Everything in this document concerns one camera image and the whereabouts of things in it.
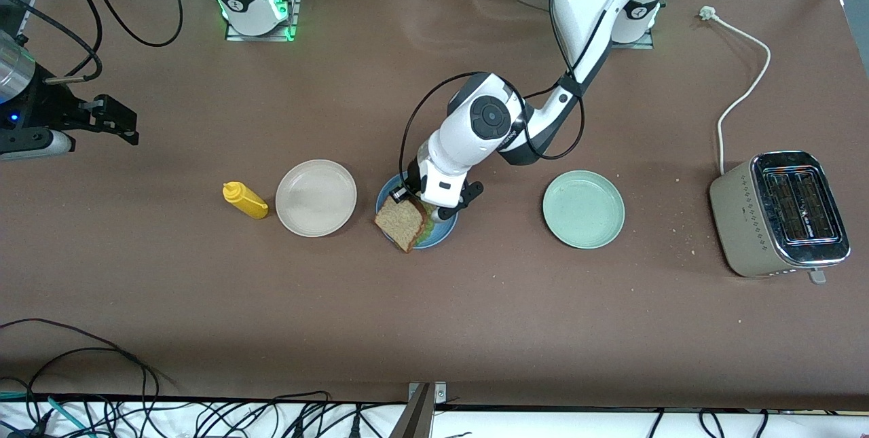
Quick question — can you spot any brown bread slice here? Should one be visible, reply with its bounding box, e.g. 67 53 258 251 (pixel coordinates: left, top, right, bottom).
374 196 428 253

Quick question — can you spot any yellow mustard squeeze bottle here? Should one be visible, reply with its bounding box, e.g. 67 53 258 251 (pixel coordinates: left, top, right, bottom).
223 181 270 220

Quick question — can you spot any blue round plate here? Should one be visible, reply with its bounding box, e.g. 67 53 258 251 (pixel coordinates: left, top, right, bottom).
375 173 460 249

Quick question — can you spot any beige round plate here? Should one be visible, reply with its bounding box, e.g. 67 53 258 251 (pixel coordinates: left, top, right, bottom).
274 159 358 238

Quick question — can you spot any pale green round plate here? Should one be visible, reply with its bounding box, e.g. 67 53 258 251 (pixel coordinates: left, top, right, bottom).
542 170 626 249

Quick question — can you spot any dark slanted metal bar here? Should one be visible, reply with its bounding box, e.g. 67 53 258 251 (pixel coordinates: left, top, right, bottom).
388 384 435 438

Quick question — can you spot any white lower board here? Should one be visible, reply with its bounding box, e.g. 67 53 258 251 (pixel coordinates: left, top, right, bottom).
0 397 869 438

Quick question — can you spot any silver beige toaster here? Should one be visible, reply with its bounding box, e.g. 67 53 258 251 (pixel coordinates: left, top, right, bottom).
709 151 851 285

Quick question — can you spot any slanted aluminium frame profile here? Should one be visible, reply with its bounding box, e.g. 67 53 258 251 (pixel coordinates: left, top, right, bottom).
15 0 38 45

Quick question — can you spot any right gripper black side bracket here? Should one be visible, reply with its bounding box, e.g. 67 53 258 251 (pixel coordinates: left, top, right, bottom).
80 94 140 147

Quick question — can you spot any small grey metal bracket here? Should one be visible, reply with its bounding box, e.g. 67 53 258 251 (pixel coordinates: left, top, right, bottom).
407 381 447 405

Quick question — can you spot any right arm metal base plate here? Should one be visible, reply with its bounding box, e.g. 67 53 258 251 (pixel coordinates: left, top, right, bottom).
225 0 300 42

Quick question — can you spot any black looping floor cable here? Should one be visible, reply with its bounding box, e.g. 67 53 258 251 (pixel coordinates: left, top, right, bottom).
0 318 161 438

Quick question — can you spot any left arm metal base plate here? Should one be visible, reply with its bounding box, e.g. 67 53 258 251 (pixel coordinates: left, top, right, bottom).
611 27 655 50

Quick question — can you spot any white toaster power cable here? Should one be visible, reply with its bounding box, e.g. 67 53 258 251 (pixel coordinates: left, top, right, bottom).
699 6 773 177

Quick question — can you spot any teal cable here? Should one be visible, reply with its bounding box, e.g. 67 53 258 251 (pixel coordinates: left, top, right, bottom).
0 390 92 438

